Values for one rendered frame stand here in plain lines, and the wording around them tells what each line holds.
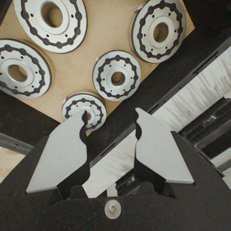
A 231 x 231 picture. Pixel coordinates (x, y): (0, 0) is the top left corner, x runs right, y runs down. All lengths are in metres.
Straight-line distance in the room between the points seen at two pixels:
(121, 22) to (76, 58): 0.11
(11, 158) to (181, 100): 0.62
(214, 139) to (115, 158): 0.91
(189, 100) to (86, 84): 0.44
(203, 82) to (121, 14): 0.42
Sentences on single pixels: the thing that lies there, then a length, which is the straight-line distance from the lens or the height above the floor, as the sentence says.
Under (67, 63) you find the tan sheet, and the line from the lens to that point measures 0.29.
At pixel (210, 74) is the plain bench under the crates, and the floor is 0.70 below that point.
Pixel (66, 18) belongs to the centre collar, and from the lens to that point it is 0.25.
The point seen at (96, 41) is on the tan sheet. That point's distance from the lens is 0.28.
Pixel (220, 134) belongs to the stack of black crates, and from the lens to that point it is 1.32.
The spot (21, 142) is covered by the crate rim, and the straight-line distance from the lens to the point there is 0.27.
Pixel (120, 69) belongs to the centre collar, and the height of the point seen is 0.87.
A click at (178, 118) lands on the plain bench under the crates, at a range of 0.61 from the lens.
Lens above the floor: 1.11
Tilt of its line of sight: 58 degrees down
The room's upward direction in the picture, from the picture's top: 163 degrees clockwise
